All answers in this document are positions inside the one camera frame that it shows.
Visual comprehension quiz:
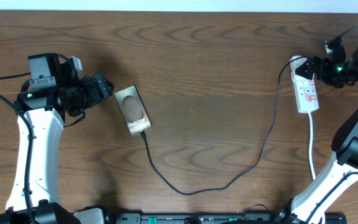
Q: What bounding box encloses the black charger cable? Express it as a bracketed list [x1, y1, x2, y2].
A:
[139, 55, 307, 197]

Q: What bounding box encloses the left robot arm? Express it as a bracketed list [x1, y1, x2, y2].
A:
[0, 53, 114, 223]

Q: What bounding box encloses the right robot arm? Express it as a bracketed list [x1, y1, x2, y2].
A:
[273, 35, 358, 223]

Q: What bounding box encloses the white power strip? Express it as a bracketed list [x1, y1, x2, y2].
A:
[290, 55, 319, 114]

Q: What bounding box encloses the white power strip cord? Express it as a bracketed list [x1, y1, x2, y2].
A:
[307, 112, 317, 181]

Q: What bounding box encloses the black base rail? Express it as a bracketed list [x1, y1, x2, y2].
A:
[113, 212, 347, 224]

